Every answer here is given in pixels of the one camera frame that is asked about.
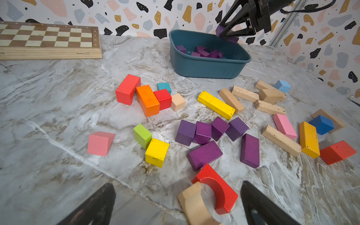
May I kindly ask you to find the pink rectangular block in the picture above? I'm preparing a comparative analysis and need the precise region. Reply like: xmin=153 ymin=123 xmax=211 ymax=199
xmin=273 ymin=113 xmax=297 ymax=140

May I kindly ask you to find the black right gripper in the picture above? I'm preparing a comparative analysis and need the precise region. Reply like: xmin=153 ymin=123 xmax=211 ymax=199
xmin=219 ymin=0 xmax=277 ymax=38

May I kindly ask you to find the natural wood long plank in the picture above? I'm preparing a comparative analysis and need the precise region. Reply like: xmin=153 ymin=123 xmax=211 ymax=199
xmin=262 ymin=125 xmax=302 ymax=157

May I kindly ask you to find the natural wood thick block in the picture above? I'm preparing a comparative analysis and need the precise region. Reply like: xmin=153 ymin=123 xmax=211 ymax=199
xmin=232 ymin=85 xmax=260 ymax=103

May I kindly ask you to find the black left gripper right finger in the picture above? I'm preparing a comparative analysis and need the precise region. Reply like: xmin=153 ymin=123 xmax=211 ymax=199
xmin=241 ymin=181 xmax=299 ymax=225

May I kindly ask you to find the natural wood small cube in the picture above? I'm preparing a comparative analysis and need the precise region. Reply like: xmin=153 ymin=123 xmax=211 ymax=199
xmin=171 ymin=93 xmax=186 ymax=112

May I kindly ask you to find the natural wood plank block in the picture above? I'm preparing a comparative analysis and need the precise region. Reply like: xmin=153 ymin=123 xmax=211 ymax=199
xmin=309 ymin=109 xmax=347 ymax=135

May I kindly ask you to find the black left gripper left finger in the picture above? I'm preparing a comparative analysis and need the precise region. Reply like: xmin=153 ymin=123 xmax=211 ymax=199
xmin=58 ymin=183 xmax=116 ymax=225

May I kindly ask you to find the wooden chessboard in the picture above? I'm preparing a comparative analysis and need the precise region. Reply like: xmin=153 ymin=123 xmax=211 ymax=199
xmin=1 ymin=21 xmax=103 ymax=61

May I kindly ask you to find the pink wedge block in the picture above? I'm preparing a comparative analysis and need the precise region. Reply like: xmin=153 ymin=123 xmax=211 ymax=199
xmin=88 ymin=131 xmax=116 ymax=157

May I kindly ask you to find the orange rectangular block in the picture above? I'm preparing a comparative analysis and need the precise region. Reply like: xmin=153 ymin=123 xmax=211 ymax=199
xmin=136 ymin=85 xmax=160 ymax=117

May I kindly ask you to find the yellow cube block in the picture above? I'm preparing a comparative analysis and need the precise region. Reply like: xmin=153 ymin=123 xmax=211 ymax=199
xmin=145 ymin=138 xmax=170 ymax=168

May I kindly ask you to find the light blue cube block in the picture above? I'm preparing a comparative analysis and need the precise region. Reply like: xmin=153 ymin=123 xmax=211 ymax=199
xmin=274 ymin=80 xmax=291 ymax=93

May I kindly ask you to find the red cube block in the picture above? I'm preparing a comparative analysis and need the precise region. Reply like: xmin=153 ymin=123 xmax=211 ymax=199
xmin=154 ymin=89 xmax=172 ymax=110

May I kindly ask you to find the yellow orange long block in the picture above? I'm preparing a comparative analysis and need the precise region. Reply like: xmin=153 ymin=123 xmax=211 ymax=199
xmin=299 ymin=121 xmax=320 ymax=158

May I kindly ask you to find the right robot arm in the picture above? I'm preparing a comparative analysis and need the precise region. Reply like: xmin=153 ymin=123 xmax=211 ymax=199
xmin=216 ymin=0 xmax=335 ymax=42

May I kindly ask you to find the teal plastic storage bin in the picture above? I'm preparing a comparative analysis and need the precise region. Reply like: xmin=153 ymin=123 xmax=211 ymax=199
xmin=169 ymin=30 xmax=251 ymax=79

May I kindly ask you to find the dark purple triangular block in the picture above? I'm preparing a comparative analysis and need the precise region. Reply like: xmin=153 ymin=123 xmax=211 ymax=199
xmin=176 ymin=45 xmax=188 ymax=54

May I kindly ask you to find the purple triangular prism block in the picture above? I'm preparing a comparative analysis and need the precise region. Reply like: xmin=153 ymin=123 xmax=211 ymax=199
xmin=194 ymin=46 xmax=206 ymax=53

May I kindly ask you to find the natural wood long block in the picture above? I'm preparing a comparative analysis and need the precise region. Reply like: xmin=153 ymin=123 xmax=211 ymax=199
xmin=219 ymin=89 xmax=245 ymax=114

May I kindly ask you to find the red wedge block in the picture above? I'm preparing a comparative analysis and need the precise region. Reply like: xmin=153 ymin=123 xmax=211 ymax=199
xmin=320 ymin=141 xmax=357 ymax=165

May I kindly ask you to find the teal small cube block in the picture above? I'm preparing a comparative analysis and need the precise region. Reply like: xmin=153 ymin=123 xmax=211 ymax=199
xmin=157 ymin=82 xmax=172 ymax=95

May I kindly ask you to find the purple cube block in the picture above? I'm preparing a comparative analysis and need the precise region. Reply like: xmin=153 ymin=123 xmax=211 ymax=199
xmin=192 ymin=121 xmax=212 ymax=144
xmin=198 ymin=50 xmax=210 ymax=57
xmin=210 ymin=50 xmax=223 ymax=59
xmin=175 ymin=120 xmax=196 ymax=146
xmin=226 ymin=118 xmax=249 ymax=142
xmin=211 ymin=117 xmax=230 ymax=141

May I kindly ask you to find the natural wood flat block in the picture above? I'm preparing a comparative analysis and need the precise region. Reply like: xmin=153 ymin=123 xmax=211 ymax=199
xmin=255 ymin=100 xmax=287 ymax=115

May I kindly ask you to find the aluminium corner post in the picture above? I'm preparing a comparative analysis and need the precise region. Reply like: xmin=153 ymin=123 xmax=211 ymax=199
xmin=269 ymin=0 xmax=307 ymax=47

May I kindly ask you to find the lime green cube block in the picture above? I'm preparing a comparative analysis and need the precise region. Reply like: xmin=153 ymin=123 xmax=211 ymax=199
xmin=134 ymin=124 xmax=152 ymax=149

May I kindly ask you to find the natural wood arch block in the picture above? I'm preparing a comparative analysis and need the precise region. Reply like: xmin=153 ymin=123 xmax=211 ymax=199
xmin=178 ymin=182 xmax=222 ymax=225

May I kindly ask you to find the red arch block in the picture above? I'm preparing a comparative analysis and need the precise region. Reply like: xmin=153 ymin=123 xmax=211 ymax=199
xmin=191 ymin=164 xmax=238 ymax=215
xmin=115 ymin=74 xmax=141 ymax=106

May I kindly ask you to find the purple rectangular block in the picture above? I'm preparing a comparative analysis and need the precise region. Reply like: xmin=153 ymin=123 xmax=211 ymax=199
xmin=187 ymin=141 xmax=223 ymax=171
xmin=240 ymin=134 xmax=260 ymax=168

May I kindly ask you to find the red arch block front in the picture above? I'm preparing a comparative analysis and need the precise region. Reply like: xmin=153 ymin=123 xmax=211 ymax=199
xmin=191 ymin=164 xmax=238 ymax=215

